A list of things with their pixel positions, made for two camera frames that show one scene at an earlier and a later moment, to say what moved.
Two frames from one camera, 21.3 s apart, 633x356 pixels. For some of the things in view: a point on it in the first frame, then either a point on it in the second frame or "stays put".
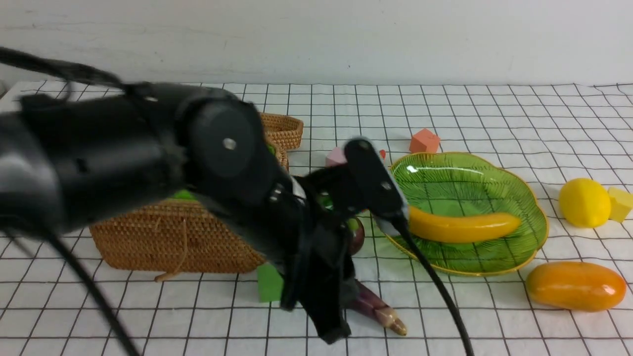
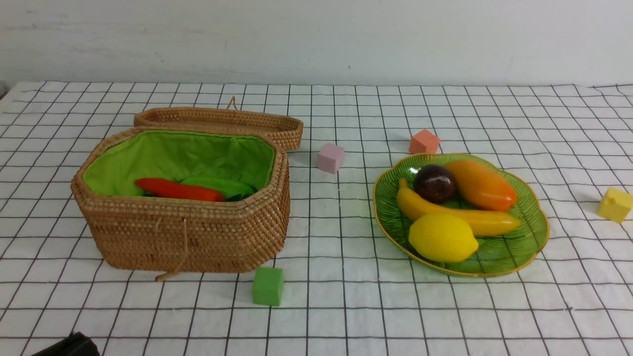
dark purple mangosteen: (357, 231) to (434, 184)
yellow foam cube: (621, 202) stays put
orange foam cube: (424, 141) stays put
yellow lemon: (584, 202) to (442, 238)
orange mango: (576, 286) to (478, 187)
